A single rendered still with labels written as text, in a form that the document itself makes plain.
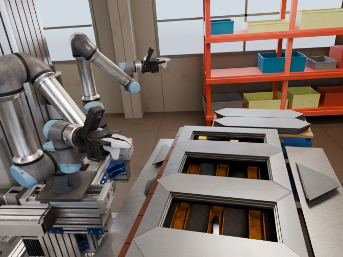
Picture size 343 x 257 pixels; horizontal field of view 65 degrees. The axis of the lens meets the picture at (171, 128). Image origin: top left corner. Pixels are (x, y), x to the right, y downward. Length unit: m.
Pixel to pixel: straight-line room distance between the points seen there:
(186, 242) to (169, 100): 3.77
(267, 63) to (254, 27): 0.53
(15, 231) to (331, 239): 1.48
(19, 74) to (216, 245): 1.04
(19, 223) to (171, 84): 3.72
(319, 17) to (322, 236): 3.11
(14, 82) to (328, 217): 1.58
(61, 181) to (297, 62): 3.50
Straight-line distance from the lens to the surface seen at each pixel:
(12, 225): 1.50
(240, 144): 2.01
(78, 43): 1.67
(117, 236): 1.62
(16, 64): 1.15
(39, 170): 1.27
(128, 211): 1.74
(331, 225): 1.65
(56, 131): 0.98
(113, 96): 5.03
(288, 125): 2.37
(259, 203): 1.53
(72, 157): 1.02
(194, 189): 1.57
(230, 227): 1.80
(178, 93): 4.80
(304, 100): 4.42
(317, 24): 4.18
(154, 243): 1.31
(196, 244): 1.29
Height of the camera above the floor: 1.82
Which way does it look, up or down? 25 degrees down
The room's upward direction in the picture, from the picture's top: 4 degrees counter-clockwise
